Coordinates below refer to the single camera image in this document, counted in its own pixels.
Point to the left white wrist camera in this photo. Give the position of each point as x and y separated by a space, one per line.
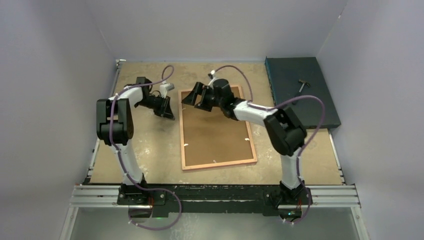
165 88

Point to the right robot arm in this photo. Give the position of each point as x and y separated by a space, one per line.
285 131

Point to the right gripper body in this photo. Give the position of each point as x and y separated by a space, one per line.
210 98

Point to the dark blue box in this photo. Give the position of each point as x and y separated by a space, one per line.
283 75

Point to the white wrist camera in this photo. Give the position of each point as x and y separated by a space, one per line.
213 78
165 88

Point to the small hammer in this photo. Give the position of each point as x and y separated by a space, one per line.
304 84

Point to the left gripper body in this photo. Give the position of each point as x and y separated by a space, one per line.
158 104

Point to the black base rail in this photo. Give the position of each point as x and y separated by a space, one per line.
267 200

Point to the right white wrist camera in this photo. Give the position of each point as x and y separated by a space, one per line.
213 78

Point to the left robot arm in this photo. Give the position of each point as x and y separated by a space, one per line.
115 126

